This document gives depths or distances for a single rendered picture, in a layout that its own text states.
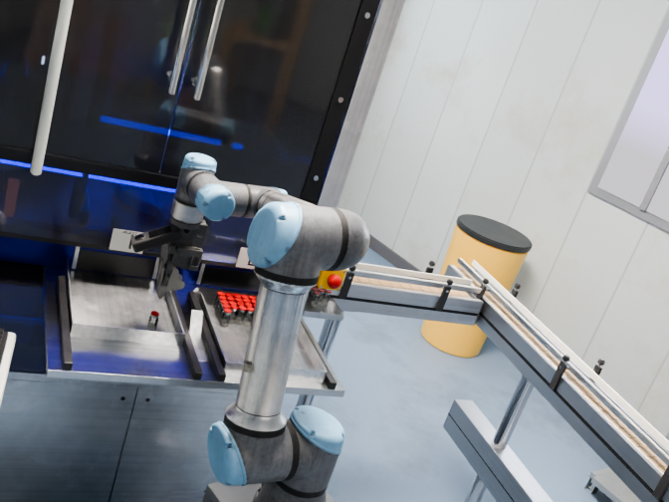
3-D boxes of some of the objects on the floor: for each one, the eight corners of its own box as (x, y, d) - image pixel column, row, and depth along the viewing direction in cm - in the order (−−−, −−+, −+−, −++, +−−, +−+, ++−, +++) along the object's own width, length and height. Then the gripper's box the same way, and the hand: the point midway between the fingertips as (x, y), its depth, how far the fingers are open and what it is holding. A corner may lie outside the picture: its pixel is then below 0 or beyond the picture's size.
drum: (499, 358, 459) (548, 248, 434) (450, 365, 431) (499, 248, 406) (448, 320, 488) (491, 214, 464) (399, 324, 460) (442, 212, 435)
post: (205, 527, 262) (416, -143, 190) (222, 527, 264) (437, -134, 192) (209, 542, 256) (428, -142, 184) (227, 542, 259) (449, -134, 187)
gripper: (210, 229, 181) (188, 310, 188) (203, 214, 189) (182, 292, 196) (173, 223, 178) (153, 306, 185) (167, 208, 185) (148, 288, 192)
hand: (157, 292), depth 189 cm, fingers closed
